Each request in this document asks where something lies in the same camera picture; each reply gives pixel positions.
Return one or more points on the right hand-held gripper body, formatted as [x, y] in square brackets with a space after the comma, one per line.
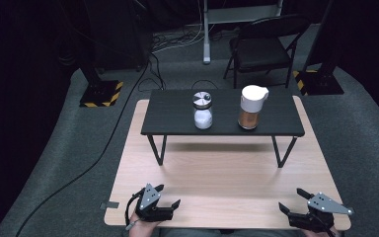
[325, 204]

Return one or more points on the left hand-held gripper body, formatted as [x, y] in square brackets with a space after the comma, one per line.
[149, 197]

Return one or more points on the black metal shelf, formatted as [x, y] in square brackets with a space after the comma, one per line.
[174, 112]

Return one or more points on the glass jar of white powder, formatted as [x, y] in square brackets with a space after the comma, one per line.
[203, 117]

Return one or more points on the glass jar of brown powder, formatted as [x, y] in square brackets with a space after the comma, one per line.
[250, 112]

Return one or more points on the person's right hand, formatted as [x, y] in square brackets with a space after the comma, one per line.
[322, 234]

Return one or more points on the person's left hand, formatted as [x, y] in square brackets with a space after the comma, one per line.
[141, 228]

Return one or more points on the grey tape strip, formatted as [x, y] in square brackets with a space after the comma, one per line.
[109, 205]

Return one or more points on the black stand with striped base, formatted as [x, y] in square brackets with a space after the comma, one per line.
[100, 92]
[320, 82]

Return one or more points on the black folding chair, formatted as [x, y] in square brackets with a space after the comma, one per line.
[260, 54]

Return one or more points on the white metal stand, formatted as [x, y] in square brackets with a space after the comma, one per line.
[206, 33]

